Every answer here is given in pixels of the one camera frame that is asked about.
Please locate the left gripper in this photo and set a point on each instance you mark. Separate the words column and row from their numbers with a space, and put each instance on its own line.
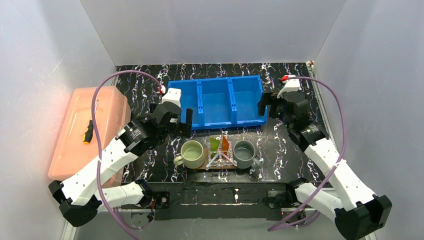
column 180, row 125

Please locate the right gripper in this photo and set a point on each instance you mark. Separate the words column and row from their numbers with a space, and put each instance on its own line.
column 269, row 104

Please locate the light green ceramic mug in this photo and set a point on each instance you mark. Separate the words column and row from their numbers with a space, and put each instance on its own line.
column 192, row 155

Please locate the green toothpaste tube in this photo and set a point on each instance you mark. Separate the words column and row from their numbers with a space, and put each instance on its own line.
column 214, row 145

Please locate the blue three-compartment plastic bin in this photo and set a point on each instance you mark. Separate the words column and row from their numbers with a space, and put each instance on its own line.
column 219, row 103

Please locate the orange toothpaste tube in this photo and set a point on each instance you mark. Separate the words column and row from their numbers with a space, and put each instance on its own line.
column 225, row 145

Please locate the clear plastic holder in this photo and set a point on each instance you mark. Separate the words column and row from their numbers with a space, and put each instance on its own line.
column 229, row 154

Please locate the oval wooden tray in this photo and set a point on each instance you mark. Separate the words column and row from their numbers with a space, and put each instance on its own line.
column 219, row 164

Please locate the grey ceramic mug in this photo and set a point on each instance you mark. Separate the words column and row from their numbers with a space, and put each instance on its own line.
column 244, row 153

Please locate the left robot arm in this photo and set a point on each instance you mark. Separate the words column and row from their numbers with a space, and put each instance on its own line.
column 81, row 196

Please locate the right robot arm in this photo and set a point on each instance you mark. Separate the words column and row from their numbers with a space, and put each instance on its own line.
column 356, row 210

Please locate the yellow black screwdriver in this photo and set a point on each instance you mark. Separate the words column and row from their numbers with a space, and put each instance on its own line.
column 88, row 135

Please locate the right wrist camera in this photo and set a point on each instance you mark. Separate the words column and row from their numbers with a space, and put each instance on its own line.
column 290, row 84

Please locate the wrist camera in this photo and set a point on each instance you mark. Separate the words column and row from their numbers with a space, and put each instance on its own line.
column 290, row 84
column 173, row 96

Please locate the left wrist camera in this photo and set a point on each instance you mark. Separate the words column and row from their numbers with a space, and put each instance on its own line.
column 173, row 96

